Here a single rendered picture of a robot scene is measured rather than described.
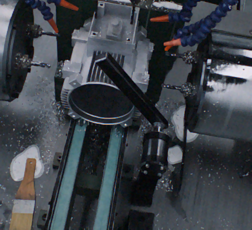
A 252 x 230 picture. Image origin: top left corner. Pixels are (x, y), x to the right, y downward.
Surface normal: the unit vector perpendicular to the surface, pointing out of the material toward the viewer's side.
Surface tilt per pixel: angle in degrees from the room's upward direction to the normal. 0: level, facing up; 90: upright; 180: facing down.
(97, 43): 90
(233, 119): 77
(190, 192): 0
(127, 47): 90
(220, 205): 0
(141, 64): 0
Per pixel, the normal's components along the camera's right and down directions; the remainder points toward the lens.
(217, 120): -0.11, 0.69
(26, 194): 0.11, -0.58
